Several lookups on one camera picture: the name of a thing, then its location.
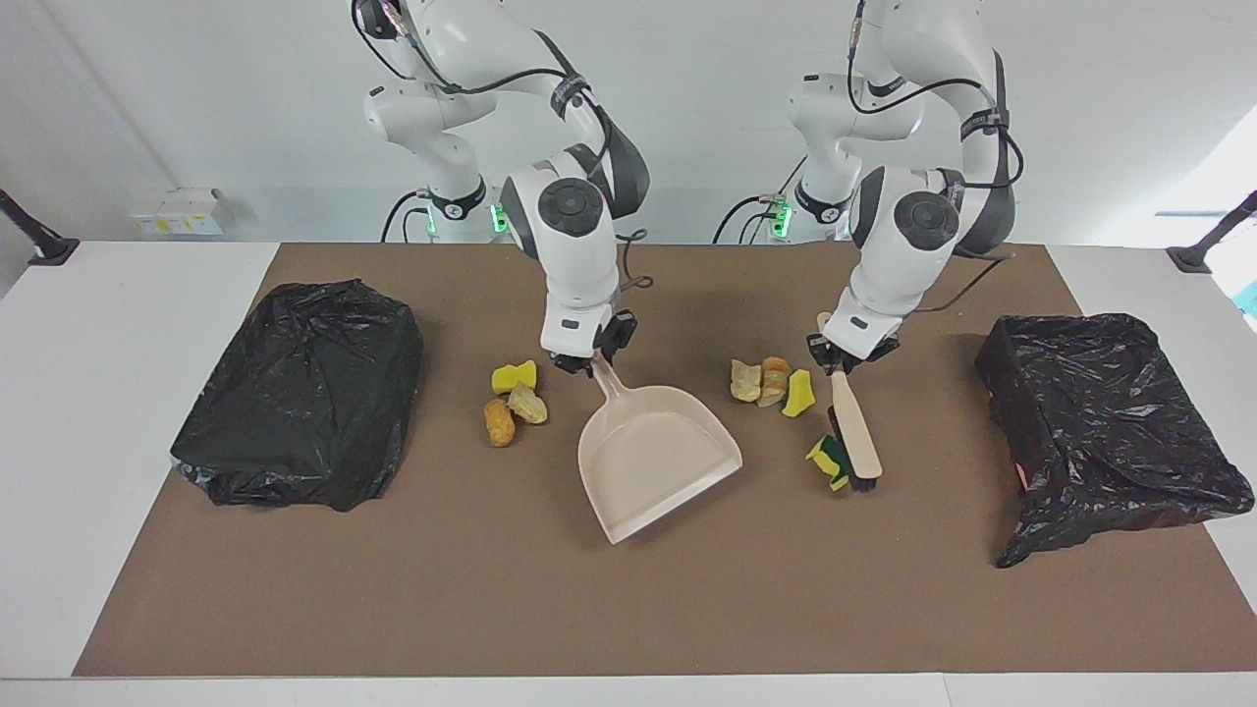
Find orange beige toy croissant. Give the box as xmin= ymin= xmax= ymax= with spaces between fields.
xmin=758 ymin=355 xmax=792 ymax=408

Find beige hand brush black bristles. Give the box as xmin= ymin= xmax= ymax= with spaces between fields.
xmin=816 ymin=312 xmax=883 ymax=493

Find green and yellow sponge piece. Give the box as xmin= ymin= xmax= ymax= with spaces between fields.
xmin=805 ymin=435 xmax=853 ymax=493

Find beige plastic dustpan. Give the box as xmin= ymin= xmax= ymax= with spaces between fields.
xmin=576 ymin=353 xmax=744 ymax=546

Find black bag covered bin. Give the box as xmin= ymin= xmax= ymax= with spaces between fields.
xmin=170 ymin=279 xmax=425 ymax=514
xmin=974 ymin=312 xmax=1256 ymax=570

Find brown paper table mat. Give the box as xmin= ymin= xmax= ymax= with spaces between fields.
xmin=72 ymin=242 xmax=1257 ymax=679

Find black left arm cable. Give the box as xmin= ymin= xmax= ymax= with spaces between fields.
xmin=847 ymin=0 xmax=1025 ymax=313

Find black base cable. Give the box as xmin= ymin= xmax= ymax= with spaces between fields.
xmin=380 ymin=190 xmax=433 ymax=244
xmin=713 ymin=155 xmax=808 ymax=245

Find black camera stand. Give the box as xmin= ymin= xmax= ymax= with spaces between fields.
xmin=1166 ymin=190 xmax=1257 ymax=275
xmin=0 ymin=188 xmax=81 ymax=267

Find white wall socket box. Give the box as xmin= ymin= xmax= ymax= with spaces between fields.
xmin=130 ymin=187 xmax=227 ymax=236

